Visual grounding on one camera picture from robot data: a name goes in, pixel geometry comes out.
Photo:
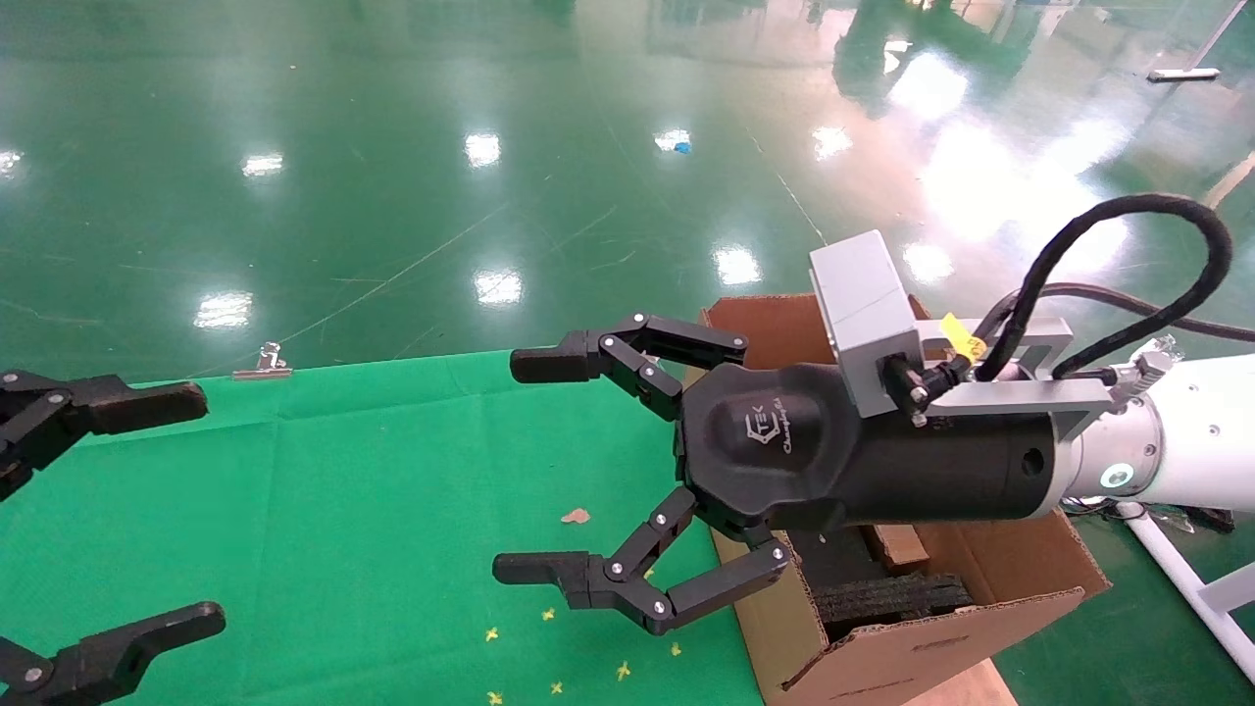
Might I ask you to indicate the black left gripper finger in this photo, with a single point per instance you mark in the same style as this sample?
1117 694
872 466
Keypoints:
127 404
118 652

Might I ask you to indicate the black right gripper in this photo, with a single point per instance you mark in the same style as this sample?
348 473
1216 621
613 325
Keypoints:
784 451

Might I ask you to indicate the small brown cardboard box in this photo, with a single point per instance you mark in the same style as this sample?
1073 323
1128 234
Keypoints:
897 549

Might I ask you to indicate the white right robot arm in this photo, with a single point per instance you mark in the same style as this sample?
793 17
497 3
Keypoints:
1196 431

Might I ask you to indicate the large open cardboard carton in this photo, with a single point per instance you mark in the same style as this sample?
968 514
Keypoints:
882 667

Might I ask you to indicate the small brown paper scrap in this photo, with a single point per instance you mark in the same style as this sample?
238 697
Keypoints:
576 516

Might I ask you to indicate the silver binder clip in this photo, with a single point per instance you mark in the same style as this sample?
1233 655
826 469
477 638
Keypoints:
267 365

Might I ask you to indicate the green table cloth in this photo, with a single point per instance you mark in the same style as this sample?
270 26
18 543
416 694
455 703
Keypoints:
343 490

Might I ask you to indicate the black foam block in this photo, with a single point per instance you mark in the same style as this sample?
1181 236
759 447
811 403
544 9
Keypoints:
882 598

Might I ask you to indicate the white bar on floor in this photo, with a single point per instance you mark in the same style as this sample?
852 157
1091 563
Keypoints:
1181 75

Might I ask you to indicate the gray wrist camera box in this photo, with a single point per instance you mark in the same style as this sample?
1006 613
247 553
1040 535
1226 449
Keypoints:
863 304

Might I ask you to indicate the gray camera mounting bracket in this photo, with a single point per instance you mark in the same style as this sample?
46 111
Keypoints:
1020 397

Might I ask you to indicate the white metal frame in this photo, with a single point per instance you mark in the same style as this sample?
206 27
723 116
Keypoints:
1186 579

